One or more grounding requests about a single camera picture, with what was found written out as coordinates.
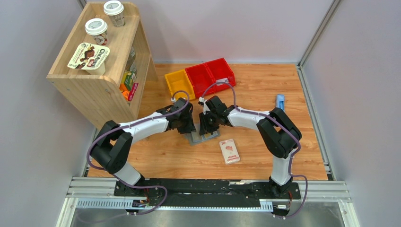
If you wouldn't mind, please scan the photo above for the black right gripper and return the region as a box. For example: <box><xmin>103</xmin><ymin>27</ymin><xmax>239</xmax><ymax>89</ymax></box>
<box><xmin>199</xmin><ymin>111</ymin><xmax>219</xmax><ymax>136</ymax></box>

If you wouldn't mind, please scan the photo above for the grey leather card holder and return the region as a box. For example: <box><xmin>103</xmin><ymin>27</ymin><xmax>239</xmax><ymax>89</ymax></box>
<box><xmin>184</xmin><ymin>124</ymin><xmax>220</xmax><ymax>146</ymax></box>

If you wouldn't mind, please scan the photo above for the grey credit card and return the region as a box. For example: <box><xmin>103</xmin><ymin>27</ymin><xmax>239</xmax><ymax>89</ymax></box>
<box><xmin>216</xmin><ymin>78</ymin><xmax>229</xmax><ymax>86</ymax></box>

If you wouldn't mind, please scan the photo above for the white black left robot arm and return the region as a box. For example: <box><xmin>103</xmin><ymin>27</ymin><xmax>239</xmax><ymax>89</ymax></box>
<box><xmin>87</xmin><ymin>98</ymin><xmax>195</xmax><ymax>196</ymax></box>

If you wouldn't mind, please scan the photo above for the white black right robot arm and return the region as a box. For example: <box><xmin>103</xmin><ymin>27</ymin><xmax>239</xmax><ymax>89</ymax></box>
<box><xmin>199</xmin><ymin>96</ymin><xmax>302</xmax><ymax>198</ymax></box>

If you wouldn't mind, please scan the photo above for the white sponge packet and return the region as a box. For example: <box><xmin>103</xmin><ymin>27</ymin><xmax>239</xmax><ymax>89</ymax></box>
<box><xmin>219</xmin><ymin>139</ymin><xmax>240</xmax><ymax>165</ymax></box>

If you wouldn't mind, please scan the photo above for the yellow plastic bin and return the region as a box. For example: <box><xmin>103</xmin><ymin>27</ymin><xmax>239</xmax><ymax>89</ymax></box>
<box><xmin>165</xmin><ymin>70</ymin><xmax>195</xmax><ymax>100</ymax></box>

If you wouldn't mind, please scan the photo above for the red plastic bin middle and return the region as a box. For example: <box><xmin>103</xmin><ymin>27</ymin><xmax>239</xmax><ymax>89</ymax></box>
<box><xmin>185</xmin><ymin>63</ymin><xmax>216</xmax><ymax>98</ymax></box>

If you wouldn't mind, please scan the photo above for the pink box on shelf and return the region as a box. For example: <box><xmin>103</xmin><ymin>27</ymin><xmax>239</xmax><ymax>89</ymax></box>
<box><xmin>127</xmin><ymin>83</ymin><xmax>139</xmax><ymax>102</ymax></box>

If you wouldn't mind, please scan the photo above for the orange box on shelf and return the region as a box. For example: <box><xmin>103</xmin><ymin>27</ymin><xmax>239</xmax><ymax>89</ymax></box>
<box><xmin>120</xmin><ymin>83</ymin><xmax>130</xmax><ymax>101</ymax></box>

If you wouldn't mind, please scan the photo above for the green box on shelf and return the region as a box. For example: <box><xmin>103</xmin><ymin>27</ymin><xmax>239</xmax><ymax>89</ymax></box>
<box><xmin>122</xmin><ymin>71</ymin><xmax>136</xmax><ymax>91</ymax></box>

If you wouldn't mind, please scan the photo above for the blue toothbrush package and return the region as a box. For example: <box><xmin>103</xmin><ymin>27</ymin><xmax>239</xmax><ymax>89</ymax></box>
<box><xmin>276</xmin><ymin>94</ymin><xmax>285</xmax><ymax>111</ymax></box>

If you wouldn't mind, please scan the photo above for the clear jar on shelf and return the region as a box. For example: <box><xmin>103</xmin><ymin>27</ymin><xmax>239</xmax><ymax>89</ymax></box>
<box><xmin>125</xmin><ymin>46</ymin><xmax>137</xmax><ymax>75</ymax></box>

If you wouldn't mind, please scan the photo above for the wooden shelf unit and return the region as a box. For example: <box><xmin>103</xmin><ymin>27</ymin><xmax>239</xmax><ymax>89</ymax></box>
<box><xmin>47</xmin><ymin>1</ymin><xmax>157</xmax><ymax>129</ymax></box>

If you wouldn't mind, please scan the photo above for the Chobani yogurt cup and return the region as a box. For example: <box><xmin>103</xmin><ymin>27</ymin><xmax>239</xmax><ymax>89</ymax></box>
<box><xmin>67</xmin><ymin>43</ymin><xmax>110</xmax><ymax>75</ymax></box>

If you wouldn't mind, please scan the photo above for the white lidded cup front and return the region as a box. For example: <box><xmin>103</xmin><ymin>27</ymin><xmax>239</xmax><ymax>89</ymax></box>
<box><xmin>85</xmin><ymin>18</ymin><xmax>108</xmax><ymax>45</ymax></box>

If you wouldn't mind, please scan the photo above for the white lidded cup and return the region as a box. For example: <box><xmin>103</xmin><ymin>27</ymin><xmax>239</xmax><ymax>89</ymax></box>
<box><xmin>85</xmin><ymin>18</ymin><xmax>108</xmax><ymax>45</ymax></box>
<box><xmin>103</xmin><ymin>0</ymin><xmax>125</xmax><ymax>27</ymax></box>

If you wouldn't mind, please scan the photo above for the white lidded cup back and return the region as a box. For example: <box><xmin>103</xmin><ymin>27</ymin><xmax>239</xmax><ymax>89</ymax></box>
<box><xmin>103</xmin><ymin>0</ymin><xmax>125</xmax><ymax>27</ymax></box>

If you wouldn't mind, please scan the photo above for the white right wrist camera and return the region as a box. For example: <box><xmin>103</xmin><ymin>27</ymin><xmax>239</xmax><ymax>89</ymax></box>
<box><xmin>198</xmin><ymin>97</ymin><xmax>210</xmax><ymax>115</ymax></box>

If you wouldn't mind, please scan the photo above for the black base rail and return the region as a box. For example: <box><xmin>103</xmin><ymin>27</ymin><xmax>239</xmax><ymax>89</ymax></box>
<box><xmin>113</xmin><ymin>178</ymin><xmax>301</xmax><ymax>205</ymax></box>

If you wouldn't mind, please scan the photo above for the grey slotted cable duct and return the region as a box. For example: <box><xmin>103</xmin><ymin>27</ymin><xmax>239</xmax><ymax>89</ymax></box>
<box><xmin>76</xmin><ymin>198</ymin><xmax>273</xmax><ymax>212</ymax></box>

